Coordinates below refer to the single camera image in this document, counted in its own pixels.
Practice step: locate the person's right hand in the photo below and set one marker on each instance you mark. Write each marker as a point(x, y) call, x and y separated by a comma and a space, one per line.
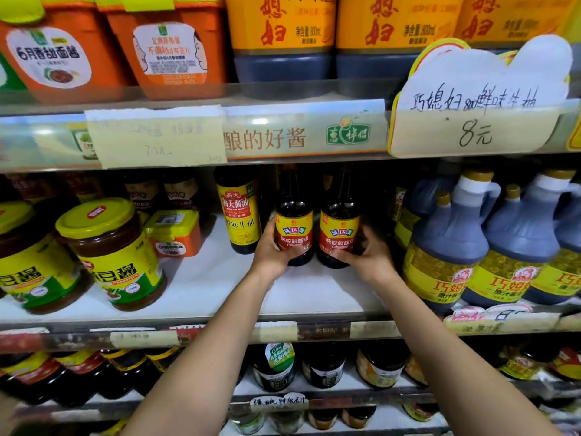
point(374, 263)

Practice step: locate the person's left hand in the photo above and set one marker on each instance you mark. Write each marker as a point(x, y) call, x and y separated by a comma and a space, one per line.
point(268, 258)

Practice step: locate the yellow label soy sauce bottle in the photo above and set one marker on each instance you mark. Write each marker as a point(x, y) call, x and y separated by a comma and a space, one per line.
point(29, 188)
point(238, 213)
point(81, 186)

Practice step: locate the vinegar bottle red cap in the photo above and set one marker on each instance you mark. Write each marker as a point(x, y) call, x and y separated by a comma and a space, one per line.
point(141, 195)
point(181, 192)

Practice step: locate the person's right forearm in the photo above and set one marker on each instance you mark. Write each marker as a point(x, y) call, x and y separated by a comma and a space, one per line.
point(463, 367)

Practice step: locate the person's left forearm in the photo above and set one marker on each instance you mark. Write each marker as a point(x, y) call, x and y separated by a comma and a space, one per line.
point(199, 367)

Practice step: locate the row of olive label bottles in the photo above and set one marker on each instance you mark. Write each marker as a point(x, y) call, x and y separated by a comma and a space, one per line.
point(440, 254)

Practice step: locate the row of large dark bottles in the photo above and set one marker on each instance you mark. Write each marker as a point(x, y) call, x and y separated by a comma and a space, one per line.
point(274, 367)

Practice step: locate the small cloud shaped price sign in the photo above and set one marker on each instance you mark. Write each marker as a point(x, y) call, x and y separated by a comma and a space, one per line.
point(499, 324)

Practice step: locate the handwritten white price tag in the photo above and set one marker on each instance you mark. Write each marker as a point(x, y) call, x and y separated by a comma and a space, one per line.
point(279, 402)

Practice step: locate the row of short sauce jars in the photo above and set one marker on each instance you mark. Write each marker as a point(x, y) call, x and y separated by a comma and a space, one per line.
point(324, 417)

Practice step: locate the large cloud shaped price sign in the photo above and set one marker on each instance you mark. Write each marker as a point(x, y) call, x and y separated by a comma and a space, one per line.
point(472, 131)

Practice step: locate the yellow hanging price sign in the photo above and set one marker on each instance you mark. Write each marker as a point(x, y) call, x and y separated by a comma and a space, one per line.
point(575, 140)

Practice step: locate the large jug orange label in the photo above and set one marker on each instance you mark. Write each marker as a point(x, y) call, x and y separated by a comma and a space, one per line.
point(513, 18)
point(395, 22)
point(281, 22)

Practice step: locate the green tub yellow lid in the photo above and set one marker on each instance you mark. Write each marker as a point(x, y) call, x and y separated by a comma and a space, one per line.
point(9, 74)

